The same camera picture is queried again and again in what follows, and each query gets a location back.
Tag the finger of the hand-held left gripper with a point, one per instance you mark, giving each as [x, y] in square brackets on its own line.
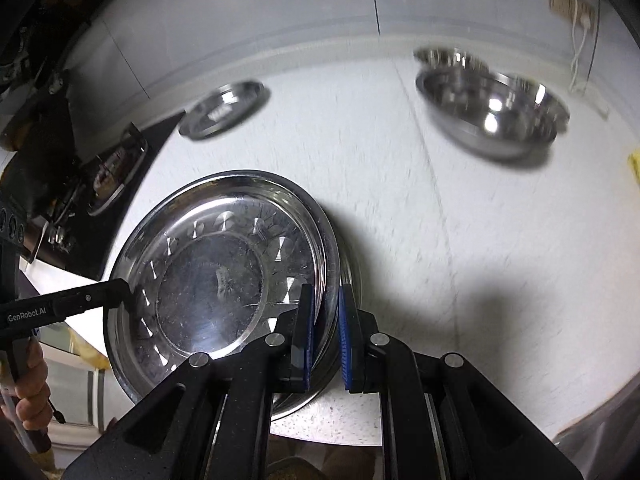
[95, 299]

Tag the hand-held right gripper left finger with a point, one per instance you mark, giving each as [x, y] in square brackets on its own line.
[306, 335]

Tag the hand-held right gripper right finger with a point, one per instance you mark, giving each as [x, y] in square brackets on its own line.
[345, 345]

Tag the large plain steel plate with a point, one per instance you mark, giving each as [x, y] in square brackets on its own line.
[352, 275]

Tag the large patterned steel plate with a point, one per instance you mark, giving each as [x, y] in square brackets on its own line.
[210, 280]

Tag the black round pan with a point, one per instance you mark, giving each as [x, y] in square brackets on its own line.
[492, 115]

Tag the small steel bowl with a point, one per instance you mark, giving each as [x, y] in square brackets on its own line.
[447, 56]

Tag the person's left hand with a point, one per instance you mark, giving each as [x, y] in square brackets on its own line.
[32, 400]

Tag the black gas stove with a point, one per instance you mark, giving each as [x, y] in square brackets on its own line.
[42, 180]

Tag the small steel plate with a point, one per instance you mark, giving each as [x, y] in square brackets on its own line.
[220, 107]

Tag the napa cabbage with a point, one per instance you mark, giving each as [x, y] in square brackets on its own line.
[635, 165]

